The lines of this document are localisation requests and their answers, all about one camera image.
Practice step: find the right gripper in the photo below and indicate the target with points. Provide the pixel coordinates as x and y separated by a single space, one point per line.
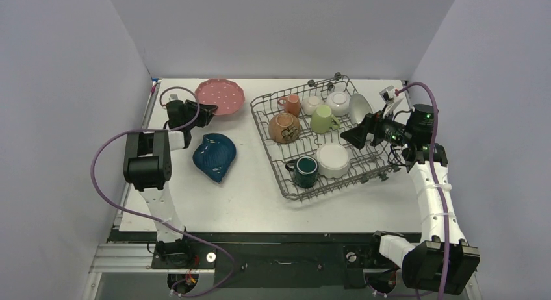
370 128

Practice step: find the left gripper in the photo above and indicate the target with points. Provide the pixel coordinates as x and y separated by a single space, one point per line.
205 112

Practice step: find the pink polka dot plate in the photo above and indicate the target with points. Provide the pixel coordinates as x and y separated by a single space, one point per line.
227 95

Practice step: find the white deep plate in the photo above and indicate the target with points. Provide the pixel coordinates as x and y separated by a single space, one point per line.
359 107

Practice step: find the light green mug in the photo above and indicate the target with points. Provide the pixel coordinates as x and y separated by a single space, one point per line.
323 120

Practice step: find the blue leaf-shaped plate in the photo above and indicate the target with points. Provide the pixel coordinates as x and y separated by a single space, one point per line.
214 156

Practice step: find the dark green mug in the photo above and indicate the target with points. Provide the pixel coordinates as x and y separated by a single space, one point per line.
304 170

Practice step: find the small orange cup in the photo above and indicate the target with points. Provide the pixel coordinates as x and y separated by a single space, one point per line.
291 104

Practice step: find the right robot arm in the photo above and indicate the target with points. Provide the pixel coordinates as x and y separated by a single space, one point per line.
443 261

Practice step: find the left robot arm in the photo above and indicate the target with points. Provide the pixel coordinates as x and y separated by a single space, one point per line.
148 167

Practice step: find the white fluted bowl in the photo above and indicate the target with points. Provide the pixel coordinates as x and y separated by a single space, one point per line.
333 161

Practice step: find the white round bowl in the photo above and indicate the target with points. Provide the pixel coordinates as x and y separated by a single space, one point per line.
339 102

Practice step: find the small white cup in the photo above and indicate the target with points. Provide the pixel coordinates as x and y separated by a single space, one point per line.
310 104

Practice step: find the brown floral mug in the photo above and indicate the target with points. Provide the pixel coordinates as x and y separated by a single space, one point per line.
284 128

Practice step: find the grey wire dish rack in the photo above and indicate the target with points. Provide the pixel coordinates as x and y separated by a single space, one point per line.
301 130

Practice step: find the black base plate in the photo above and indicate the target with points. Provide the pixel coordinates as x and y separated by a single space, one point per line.
269 260

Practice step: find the aluminium rail frame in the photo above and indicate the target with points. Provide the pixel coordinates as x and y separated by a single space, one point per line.
122 258

